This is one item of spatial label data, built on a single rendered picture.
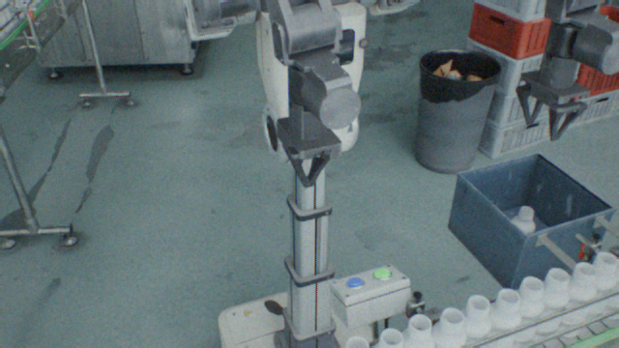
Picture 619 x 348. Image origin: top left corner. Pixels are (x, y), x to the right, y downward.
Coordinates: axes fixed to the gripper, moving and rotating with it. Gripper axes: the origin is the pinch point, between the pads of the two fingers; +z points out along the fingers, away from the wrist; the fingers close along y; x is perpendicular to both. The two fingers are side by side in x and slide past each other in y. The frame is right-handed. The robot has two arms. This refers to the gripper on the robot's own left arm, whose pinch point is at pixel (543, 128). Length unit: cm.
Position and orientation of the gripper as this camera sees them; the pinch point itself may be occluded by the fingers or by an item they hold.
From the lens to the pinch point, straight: 107.7
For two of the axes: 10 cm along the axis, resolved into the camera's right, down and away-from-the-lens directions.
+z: 0.1, 8.3, 5.6
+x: -9.3, 2.1, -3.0
